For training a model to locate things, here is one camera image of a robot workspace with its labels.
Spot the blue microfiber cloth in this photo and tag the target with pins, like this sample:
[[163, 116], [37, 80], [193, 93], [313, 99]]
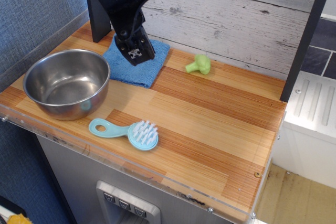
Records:
[[142, 75]]

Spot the green toy broccoli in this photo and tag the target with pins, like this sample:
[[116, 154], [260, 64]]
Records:
[[201, 63]]

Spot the white toy sink drainboard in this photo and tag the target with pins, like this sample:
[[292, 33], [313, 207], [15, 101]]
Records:
[[306, 139]]

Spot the clear acrylic edge guard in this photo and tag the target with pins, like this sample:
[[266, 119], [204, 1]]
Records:
[[211, 157]]

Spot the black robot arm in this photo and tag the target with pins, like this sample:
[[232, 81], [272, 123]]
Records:
[[127, 20]]

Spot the silver dispenser button panel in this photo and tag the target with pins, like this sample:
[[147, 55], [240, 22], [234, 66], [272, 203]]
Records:
[[119, 206]]

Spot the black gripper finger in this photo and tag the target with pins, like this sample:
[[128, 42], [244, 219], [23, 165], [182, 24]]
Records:
[[137, 48]]

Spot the silver metal bowl pan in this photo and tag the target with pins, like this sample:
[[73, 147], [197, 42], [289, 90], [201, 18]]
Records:
[[68, 85]]

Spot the yellow object at corner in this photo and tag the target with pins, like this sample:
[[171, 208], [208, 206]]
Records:
[[18, 219]]

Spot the light blue dish brush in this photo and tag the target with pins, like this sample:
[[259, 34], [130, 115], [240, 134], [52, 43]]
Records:
[[142, 135]]

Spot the dark right shelf post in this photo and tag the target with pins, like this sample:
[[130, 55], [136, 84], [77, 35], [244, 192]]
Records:
[[306, 38]]

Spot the dark shelf post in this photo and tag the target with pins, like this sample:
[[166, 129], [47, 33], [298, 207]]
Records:
[[99, 20], [306, 38]]

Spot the dark left shelf post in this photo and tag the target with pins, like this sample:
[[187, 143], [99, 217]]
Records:
[[99, 20]]

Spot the grey toy cabinet front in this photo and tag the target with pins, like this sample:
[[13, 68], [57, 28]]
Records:
[[77, 173]]

